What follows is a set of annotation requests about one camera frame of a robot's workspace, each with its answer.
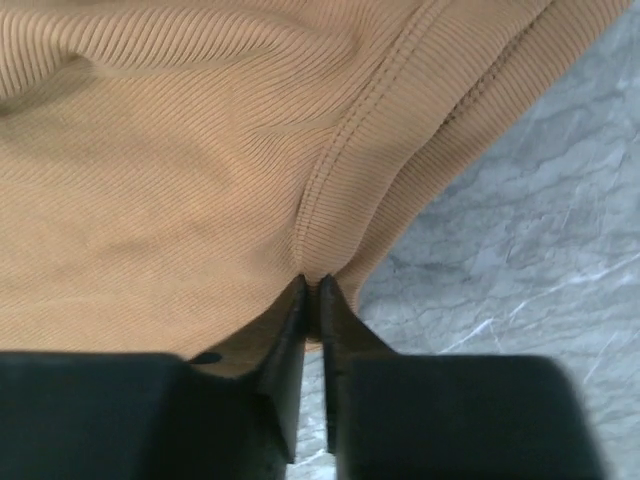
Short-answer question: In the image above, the mustard garment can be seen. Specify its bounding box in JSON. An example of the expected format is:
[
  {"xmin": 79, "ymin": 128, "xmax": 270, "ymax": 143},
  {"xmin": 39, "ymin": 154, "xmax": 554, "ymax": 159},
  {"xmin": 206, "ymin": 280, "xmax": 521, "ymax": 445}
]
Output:
[{"xmin": 1, "ymin": 1, "xmax": 628, "ymax": 357}]

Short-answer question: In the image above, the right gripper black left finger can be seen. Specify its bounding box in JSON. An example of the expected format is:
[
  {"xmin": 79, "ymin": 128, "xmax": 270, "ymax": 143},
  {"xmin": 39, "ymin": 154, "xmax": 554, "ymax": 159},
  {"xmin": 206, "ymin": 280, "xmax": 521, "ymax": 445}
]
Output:
[{"xmin": 1, "ymin": 278, "xmax": 307, "ymax": 479}]

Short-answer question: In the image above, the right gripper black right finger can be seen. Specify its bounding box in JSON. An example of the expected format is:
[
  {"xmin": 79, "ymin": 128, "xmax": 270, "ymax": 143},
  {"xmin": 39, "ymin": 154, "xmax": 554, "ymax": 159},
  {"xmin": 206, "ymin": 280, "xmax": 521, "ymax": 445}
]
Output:
[{"xmin": 319, "ymin": 277, "xmax": 607, "ymax": 480}]

